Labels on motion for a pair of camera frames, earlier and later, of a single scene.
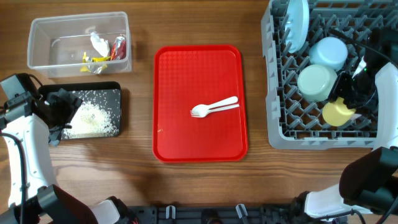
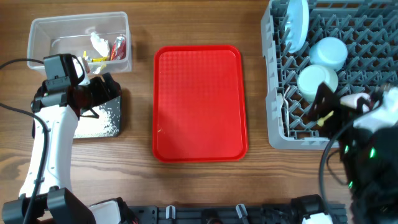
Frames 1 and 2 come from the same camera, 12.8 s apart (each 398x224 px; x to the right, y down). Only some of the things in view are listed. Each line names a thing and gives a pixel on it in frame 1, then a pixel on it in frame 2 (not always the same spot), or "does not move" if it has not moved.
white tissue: (99, 44) does not move
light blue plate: (296, 26) does not move
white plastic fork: (213, 110) to (288, 109)
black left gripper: (69, 109) to (98, 84)
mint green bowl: (316, 83) does not move
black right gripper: (339, 91) to (342, 115)
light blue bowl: (328, 51) does not move
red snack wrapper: (119, 48) does not move
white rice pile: (92, 120) does not move
